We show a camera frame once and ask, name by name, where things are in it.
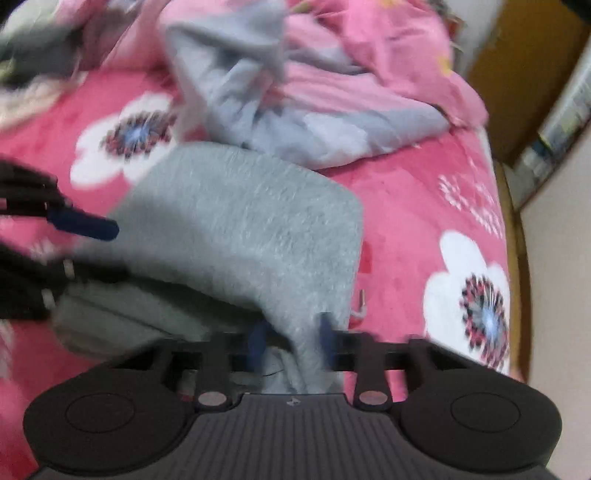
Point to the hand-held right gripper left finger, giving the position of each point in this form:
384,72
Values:
256,348

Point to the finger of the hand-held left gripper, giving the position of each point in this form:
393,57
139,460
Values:
87,227
27,286

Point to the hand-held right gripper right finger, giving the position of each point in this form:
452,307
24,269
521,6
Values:
327,344

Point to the grey cotton garment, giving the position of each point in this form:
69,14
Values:
240,230

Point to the pile of mixed clothes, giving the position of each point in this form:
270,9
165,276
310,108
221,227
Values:
41,55

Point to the cream white garment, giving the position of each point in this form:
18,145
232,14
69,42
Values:
23,106

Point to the pink floral blanket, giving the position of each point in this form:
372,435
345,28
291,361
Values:
415,221

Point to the light blue cloth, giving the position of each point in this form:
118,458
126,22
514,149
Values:
258,106

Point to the pink quilt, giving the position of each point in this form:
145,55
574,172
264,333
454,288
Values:
392,55

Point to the row of books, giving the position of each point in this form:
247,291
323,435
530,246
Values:
558,120

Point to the wooden cabinet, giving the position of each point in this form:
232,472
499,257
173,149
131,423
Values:
521,60

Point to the wooden bed frame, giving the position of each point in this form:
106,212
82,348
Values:
517,258

